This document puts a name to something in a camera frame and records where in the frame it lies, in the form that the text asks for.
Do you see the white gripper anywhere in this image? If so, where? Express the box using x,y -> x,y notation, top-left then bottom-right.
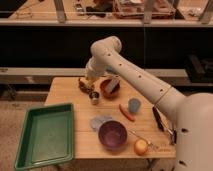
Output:
85,58 -> 102,80

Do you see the peeled banana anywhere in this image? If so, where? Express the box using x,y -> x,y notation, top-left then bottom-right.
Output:
79,77 -> 95,87

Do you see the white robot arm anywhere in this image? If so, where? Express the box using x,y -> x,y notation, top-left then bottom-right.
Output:
86,36 -> 213,171

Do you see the blue plastic cup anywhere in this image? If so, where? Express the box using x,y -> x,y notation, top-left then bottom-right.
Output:
128,98 -> 141,113

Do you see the bunch of dark grapes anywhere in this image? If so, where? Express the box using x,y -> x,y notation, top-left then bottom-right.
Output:
79,81 -> 94,94

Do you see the small metal can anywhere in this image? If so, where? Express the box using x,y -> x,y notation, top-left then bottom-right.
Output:
89,91 -> 99,105

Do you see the brown wooden bowl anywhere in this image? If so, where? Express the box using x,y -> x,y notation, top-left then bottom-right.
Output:
100,79 -> 120,99

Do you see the wooden table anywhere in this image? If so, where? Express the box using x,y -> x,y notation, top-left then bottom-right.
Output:
45,77 -> 176,159

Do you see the grey crumpled cloth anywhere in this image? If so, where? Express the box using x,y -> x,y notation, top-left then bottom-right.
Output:
90,116 -> 112,132

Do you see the orange carrot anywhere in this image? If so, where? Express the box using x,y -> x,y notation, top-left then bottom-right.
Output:
119,104 -> 135,122

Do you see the purple bowl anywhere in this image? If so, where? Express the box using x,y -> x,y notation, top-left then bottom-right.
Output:
98,120 -> 127,151

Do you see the green plastic tray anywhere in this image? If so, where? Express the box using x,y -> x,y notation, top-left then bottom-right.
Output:
14,103 -> 75,171

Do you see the yellow round fruit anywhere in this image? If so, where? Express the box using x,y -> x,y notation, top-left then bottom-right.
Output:
134,139 -> 148,155

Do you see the metal shelf rack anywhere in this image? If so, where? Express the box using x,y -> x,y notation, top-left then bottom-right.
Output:
0,0 -> 213,86

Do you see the black handled tool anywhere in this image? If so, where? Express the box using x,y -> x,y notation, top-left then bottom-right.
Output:
152,107 -> 164,132

